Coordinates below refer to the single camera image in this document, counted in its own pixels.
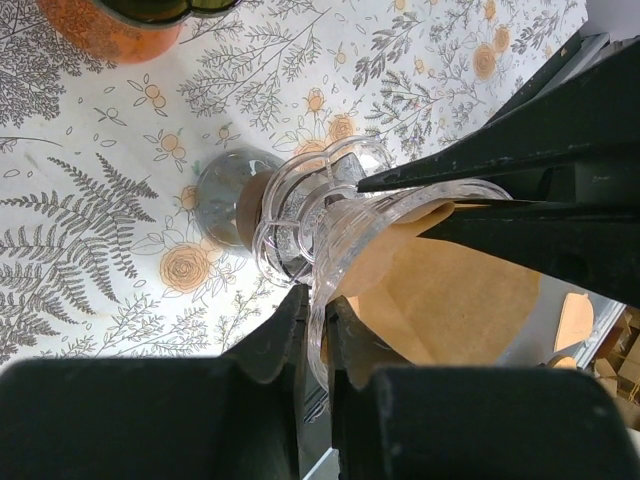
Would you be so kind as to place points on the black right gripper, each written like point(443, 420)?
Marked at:
point(577, 142)

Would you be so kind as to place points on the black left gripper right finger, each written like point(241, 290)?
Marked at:
point(395, 420)

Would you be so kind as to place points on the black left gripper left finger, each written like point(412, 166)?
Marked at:
point(235, 416)

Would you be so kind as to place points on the clear glass dripper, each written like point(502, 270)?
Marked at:
point(314, 222)

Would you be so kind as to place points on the grey glass carafe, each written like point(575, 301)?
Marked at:
point(229, 195)

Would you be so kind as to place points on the olive green glass dripper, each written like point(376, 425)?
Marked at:
point(166, 12)

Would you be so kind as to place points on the floral table mat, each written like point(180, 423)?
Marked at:
point(101, 254)

